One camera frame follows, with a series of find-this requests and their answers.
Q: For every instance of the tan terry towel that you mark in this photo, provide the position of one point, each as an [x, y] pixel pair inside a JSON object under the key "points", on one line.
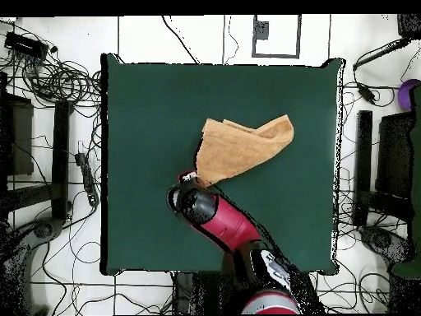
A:
{"points": [[236, 148]]}

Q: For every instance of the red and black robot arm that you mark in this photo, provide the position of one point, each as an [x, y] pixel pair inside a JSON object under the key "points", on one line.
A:
{"points": [[230, 223]]}

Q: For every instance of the dark green table cloth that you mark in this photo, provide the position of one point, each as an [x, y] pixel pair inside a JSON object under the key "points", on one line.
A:
{"points": [[148, 131]]}

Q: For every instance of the black power strip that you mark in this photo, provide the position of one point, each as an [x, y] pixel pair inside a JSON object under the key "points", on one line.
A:
{"points": [[88, 179]]}

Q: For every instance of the grey tripod base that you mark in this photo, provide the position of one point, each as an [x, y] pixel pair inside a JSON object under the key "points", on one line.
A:
{"points": [[42, 230], [381, 240]]}

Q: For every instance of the small grey box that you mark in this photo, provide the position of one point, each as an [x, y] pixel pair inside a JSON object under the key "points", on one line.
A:
{"points": [[261, 29]]}

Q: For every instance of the black power adapter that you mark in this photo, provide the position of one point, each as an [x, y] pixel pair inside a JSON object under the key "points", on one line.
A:
{"points": [[366, 93]]}

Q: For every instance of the black rod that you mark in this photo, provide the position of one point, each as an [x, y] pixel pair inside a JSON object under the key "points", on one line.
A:
{"points": [[381, 52]]}

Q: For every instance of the dark green object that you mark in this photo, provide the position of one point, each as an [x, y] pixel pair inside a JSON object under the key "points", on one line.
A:
{"points": [[417, 164]]}

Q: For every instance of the purple ball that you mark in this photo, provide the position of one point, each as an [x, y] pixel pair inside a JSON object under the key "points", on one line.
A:
{"points": [[406, 95]]}

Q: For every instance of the black corner box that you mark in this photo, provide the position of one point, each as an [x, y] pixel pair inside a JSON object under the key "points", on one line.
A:
{"points": [[409, 24]]}

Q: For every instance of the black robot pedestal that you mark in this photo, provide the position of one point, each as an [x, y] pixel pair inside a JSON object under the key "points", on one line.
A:
{"points": [[210, 293]]}

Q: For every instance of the black stand frame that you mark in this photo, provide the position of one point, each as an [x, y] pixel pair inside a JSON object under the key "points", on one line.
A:
{"points": [[61, 148], [364, 148]]}

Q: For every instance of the grey square floor frame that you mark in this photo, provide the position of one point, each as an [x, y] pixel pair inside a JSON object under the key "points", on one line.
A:
{"points": [[276, 56]]}

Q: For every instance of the black network switch box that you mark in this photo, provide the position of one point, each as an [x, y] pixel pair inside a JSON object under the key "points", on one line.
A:
{"points": [[26, 45]]}

